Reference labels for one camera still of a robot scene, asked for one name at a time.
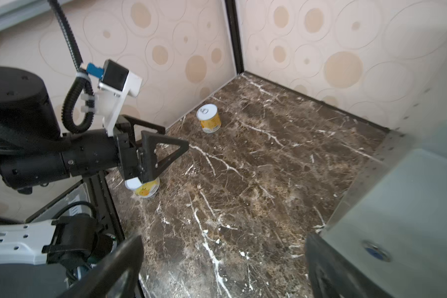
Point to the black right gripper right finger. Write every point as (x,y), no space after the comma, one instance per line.
(332,276)

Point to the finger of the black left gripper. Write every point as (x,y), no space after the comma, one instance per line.
(157,152)
(133,126)

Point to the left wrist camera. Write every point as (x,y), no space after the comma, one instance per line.
(115,84)

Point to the black frame post left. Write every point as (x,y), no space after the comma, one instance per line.
(234,31)

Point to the yellow green label can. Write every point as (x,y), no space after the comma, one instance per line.
(143,190)

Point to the horizontal aluminium rail back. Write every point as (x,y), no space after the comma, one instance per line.
(16,12)

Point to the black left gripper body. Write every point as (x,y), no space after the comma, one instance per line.
(128,153)

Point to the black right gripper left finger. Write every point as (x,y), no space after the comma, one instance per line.
(116,276)

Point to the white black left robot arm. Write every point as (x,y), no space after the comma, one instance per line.
(33,151)

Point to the grey metal cabinet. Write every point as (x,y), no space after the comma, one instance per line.
(392,222)

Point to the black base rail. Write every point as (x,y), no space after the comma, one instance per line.
(85,228)

